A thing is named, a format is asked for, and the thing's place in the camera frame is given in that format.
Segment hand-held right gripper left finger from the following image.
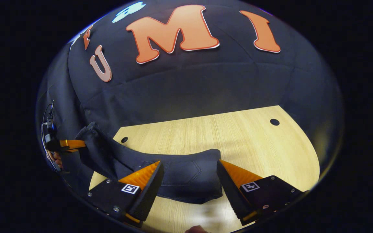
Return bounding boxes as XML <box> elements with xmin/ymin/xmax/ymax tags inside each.
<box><xmin>86</xmin><ymin>160</ymin><xmax>165</xmax><ymax>227</ymax></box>

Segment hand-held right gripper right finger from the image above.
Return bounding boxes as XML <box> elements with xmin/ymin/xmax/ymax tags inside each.
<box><xmin>216</xmin><ymin>159</ymin><xmax>304</xmax><ymax>226</ymax></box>

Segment dark grey jeans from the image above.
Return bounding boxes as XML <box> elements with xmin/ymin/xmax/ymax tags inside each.
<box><xmin>75</xmin><ymin>121</ymin><xmax>224</xmax><ymax>205</ymax></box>

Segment black backdrop cloth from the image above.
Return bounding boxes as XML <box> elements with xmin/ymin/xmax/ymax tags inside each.
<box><xmin>36</xmin><ymin>0</ymin><xmax>345</xmax><ymax>194</ymax></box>

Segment black cable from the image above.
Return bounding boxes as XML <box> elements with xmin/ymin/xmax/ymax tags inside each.
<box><xmin>40</xmin><ymin>103</ymin><xmax>62</xmax><ymax>173</ymax></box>

